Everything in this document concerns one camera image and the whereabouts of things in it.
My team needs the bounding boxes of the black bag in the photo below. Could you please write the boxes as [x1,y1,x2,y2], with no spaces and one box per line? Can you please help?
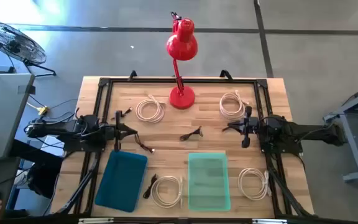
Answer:
[25,161,62,200]

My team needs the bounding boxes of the black cable with metal plug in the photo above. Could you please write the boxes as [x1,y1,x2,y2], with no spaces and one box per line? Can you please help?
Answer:
[134,133,155,154]

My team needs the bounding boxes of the short black USB cable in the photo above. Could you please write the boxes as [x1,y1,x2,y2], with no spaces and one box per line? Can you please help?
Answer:
[112,106,134,121]

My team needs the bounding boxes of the white cable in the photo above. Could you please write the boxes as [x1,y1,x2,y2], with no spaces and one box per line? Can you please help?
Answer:
[150,175,185,209]
[134,94,167,124]
[219,90,250,121]
[237,167,272,202]

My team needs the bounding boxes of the translucent green plastic bin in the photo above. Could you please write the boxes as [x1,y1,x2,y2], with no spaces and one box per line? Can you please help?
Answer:
[187,151,231,212]

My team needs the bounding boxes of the blue plastic bin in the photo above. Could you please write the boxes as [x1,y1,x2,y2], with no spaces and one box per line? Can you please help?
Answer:
[94,149,149,213]

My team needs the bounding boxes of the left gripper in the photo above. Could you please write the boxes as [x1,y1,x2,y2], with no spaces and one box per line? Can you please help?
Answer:
[106,110,139,152]

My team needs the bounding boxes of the red desk lamp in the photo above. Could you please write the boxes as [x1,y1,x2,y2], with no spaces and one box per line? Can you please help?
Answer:
[165,11,198,110]

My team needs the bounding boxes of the silver metal bracket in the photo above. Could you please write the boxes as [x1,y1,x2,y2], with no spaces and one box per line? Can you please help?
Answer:
[78,217,115,224]
[252,218,288,224]

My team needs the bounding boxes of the translucent tape strip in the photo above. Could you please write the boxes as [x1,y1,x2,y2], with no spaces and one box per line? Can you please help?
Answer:
[17,83,37,96]

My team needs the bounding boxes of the white paper sheet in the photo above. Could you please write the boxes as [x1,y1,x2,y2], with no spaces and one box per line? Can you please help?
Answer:
[39,135,65,156]

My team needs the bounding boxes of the black floor fan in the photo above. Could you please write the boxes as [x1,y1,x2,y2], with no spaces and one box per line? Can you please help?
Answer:
[0,19,57,78]

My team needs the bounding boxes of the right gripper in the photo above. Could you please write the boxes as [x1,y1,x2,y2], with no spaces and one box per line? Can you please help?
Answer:
[222,106,260,148]

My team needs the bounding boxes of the black aluminium table frame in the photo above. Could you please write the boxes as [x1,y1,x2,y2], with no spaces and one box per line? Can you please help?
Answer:
[54,69,316,218]

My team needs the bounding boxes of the blue-grey metal frame table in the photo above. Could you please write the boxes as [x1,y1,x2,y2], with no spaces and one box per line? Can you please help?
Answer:
[323,79,358,184]

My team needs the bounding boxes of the light grey table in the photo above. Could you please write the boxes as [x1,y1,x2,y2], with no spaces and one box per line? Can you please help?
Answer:
[0,73,36,161]

